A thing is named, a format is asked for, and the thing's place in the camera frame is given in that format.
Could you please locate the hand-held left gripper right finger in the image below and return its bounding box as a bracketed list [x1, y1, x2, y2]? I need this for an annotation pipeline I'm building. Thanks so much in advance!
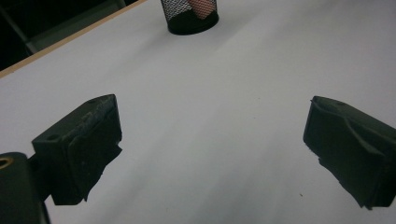
[303, 95, 396, 210]

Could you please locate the pink hairbrush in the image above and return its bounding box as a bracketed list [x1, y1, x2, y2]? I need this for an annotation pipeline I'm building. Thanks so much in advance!
[186, 0, 218, 21]

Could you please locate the black mesh cup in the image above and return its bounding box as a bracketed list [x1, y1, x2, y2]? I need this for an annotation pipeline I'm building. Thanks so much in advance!
[160, 0, 220, 36]

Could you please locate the grey metal frame bar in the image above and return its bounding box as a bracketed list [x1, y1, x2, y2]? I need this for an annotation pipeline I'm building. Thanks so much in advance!
[0, 0, 127, 54]

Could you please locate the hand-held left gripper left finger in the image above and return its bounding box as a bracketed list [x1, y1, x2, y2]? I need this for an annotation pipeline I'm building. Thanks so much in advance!
[31, 93, 123, 206]

